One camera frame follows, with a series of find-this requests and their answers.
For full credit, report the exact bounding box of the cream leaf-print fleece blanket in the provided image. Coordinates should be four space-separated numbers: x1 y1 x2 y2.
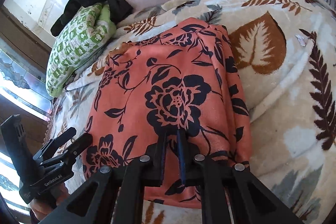
46 0 335 223

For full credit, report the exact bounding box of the green white patterned pillow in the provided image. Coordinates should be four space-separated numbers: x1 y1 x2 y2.
46 3 116 97

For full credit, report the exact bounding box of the stained glass window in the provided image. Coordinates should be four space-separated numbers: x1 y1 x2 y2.
1 51 51 223

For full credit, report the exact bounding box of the black garment on pillow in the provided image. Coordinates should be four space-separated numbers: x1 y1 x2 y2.
51 0 133 37

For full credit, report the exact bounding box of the person's left hand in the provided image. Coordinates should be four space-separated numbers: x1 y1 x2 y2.
30 184 70 223

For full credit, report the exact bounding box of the coral floral garment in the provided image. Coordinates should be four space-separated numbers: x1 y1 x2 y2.
82 18 252 209

